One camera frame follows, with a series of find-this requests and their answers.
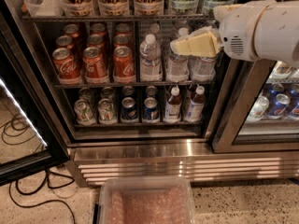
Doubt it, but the top wire shelf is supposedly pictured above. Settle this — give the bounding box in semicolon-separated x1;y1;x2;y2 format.
22;13;215;22

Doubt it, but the back right pepsi can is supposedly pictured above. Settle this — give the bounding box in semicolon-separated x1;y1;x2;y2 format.
145;86;158;98

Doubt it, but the white-green can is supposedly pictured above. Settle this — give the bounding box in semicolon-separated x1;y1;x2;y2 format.
101;87;116;101
74;99;95;125
78;88;94;105
98;98;116;123

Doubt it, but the back left coca-cola can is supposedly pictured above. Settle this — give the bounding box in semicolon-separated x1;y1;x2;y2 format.
64;23;81;38

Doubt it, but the white can behind glass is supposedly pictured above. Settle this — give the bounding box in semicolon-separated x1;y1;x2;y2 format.
247;96;269;122

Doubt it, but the clear plastic bin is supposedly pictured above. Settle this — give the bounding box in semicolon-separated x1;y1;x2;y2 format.
96;176;197;224

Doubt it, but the front left white-green can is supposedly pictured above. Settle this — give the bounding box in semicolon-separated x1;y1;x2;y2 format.
74;99;95;125

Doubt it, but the stainless steel fridge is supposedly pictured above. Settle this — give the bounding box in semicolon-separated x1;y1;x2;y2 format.
0;0;299;188

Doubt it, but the gold can middle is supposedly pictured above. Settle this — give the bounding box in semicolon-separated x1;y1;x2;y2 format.
98;0;129;16

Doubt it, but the front right coca-cola can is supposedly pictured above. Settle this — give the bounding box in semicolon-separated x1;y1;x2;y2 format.
113;46;135;77

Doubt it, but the middle wire shelf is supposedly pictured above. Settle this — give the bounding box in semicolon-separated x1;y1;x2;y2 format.
55;80;214;89

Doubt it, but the middle left coca-cola can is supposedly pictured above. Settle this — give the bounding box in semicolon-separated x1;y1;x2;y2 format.
56;35;76;52

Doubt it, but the front left pepsi can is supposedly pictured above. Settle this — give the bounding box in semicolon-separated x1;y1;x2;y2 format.
121;97;137;121

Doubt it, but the empty clear plastic tray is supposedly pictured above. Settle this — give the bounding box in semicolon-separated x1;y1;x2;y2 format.
24;0;64;17

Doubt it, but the back centre coca-cola can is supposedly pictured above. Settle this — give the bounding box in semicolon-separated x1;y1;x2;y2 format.
90;23;107;36

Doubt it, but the front right water bottle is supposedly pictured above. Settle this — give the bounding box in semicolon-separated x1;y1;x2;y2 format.
191;57;217;82

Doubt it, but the back left white-green can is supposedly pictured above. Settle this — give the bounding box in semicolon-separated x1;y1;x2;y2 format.
78;88;94;105

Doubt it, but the front middle coca-cola can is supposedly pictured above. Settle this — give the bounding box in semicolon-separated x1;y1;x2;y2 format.
83;47;107;78

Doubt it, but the water bottle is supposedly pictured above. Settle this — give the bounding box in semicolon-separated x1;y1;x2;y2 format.
165;27;192;82
191;57;217;82
139;34;162;81

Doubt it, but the gold can right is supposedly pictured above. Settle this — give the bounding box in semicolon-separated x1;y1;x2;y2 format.
134;0;164;15

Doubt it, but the front left coca-cola can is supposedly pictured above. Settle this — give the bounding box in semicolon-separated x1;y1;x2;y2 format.
52;48;80;79

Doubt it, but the left iced tea bottle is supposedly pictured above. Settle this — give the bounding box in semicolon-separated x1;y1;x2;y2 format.
164;87;182;122

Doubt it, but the back left pepsi can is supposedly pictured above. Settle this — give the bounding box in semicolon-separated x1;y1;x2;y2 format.
121;86;135;98

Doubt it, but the middle right coca-cola can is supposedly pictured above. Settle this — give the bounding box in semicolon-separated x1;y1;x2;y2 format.
113;35;131;48

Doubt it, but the right iced tea bottle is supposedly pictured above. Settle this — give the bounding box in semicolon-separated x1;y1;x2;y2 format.
184;86;206;122

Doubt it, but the middle centre coca-cola can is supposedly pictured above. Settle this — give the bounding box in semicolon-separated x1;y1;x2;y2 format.
87;34;106;49

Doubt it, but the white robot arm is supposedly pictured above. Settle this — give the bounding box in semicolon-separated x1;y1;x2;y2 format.
170;0;299;68

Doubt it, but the front right pepsi can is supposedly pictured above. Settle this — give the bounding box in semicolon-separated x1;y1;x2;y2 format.
143;97;159;120

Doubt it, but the closed glass fridge door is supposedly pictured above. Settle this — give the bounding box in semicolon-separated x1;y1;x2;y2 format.
212;0;299;153

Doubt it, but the open glass fridge door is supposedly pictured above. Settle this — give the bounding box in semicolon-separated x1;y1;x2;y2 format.
0;0;67;186

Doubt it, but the front middle water bottle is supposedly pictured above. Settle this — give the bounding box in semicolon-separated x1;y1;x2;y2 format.
165;27;192;82

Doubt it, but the wire shelf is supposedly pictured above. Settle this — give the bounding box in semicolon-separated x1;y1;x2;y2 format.
55;80;214;89
22;13;215;22

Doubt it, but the iced tea bottle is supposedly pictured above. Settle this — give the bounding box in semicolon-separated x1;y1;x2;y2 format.
164;87;182;122
184;86;206;122

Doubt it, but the coca-cola can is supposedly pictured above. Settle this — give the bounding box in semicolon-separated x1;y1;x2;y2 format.
90;23;107;36
115;23;133;36
83;47;107;78
113;35;131;48
52;48;80;79
64;23;81;38
113;46;135;77
56;35;76;52
87;34;106;49

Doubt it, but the front left water bottle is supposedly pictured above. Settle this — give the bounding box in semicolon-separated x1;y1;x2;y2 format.
139;34;162;81

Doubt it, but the back right coca-cola can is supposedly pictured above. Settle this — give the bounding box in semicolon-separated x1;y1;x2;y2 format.
115;23;133;36

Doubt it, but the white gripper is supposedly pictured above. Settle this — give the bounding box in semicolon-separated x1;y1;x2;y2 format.
170;0;276;61

